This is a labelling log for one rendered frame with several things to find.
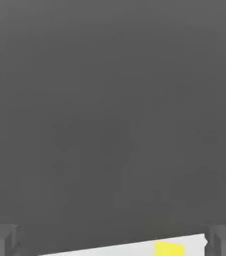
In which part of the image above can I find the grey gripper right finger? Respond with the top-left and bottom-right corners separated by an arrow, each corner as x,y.
204,224 -> 226,256

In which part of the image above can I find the large yellow box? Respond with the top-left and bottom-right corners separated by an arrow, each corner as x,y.
155,241 -> 186,256

